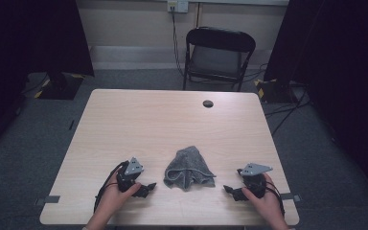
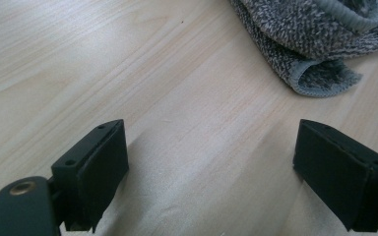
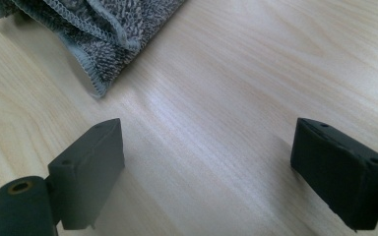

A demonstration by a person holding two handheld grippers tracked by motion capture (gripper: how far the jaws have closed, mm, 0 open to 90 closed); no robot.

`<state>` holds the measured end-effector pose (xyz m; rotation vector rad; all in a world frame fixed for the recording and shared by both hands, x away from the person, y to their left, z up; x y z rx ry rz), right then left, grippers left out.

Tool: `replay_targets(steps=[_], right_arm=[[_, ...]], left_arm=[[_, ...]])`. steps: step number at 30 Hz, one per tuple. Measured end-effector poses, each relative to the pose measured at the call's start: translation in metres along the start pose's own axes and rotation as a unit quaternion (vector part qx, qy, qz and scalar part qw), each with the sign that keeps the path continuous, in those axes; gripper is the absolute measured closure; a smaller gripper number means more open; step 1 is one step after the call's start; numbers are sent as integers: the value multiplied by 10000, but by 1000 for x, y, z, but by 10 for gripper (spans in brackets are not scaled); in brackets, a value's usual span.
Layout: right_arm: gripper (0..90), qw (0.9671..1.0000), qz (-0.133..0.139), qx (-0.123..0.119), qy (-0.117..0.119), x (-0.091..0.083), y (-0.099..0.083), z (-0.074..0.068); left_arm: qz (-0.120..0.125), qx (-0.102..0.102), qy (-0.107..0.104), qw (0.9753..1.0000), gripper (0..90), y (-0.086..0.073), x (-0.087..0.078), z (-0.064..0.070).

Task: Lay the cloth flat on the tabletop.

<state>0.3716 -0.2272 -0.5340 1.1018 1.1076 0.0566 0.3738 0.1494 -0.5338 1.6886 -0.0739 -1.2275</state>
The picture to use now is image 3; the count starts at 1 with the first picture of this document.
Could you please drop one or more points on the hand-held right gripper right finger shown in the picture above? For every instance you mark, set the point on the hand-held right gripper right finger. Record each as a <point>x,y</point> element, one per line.
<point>338,173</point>

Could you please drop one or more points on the grey towel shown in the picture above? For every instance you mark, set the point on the grey towel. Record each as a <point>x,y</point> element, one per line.
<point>111,36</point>

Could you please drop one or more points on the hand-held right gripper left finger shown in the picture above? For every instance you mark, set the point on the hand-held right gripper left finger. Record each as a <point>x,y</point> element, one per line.
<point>88,177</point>

